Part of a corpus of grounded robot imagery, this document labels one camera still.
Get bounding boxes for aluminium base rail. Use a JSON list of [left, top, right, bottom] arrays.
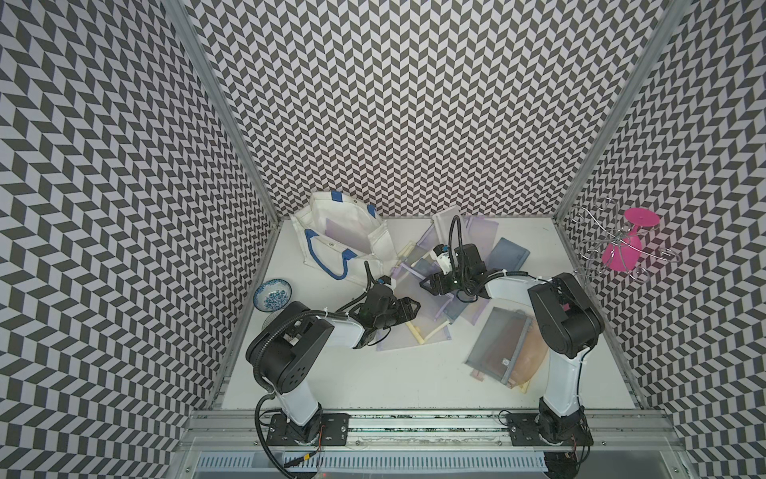
[[177, 409, 683, 452]]

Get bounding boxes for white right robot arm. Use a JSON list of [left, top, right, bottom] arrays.
[[420, 243, 604, 446]]

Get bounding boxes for blue patterned ceramic bowl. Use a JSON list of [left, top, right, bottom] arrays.
[[253, 279, 292, 313]]

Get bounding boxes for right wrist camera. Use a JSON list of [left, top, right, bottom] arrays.
[[431, 243, 454, 275]]

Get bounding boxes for yellow trim mesh pouch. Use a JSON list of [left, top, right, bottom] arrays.
[[391, 241, 451, 349]]

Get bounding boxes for lilac mesh pouch rear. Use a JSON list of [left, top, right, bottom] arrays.
[[416, 217, 499, 261]]

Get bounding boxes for white mesh pencil pouch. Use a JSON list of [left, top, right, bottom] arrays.
[[432, 206, 468, 245]]

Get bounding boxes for silver wire glass rack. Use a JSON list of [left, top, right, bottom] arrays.
[[571, 201, 680, 283]]

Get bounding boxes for grey mesh pouch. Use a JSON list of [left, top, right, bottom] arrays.
[[465, 307, 533, 385]]

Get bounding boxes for magenta plastic wine glass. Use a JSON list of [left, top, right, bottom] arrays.
[[602, 208, 660, 273]]

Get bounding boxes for purple mesh pouch bottom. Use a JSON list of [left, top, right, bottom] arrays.
[[375, 321, 452, 351]]

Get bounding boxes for white canvas bag blue handles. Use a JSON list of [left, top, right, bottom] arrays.
[[290, 191, 398, 285]]

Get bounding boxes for dark blue flat pouch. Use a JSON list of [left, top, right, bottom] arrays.
[[486, 238, 531, 271]]

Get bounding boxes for blue mesh pouch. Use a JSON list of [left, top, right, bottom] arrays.
[[443, 299, 472, 323]]

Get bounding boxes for purple mesh pouch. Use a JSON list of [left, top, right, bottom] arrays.
[[325, 219, 375, 255], [375, 321, 452, 351]]

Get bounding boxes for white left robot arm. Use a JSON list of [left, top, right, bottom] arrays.
[[245, 279, 421, 444]]

